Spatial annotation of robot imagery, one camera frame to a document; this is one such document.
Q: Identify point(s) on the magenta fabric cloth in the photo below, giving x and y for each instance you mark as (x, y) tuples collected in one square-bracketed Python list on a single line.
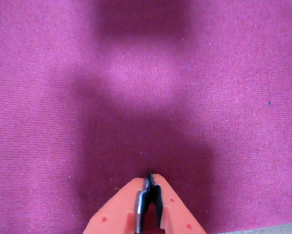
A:
[(63, 97)]

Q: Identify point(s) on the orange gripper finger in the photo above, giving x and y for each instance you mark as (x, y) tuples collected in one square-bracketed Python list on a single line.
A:
[(176, 212), (116, 212)]

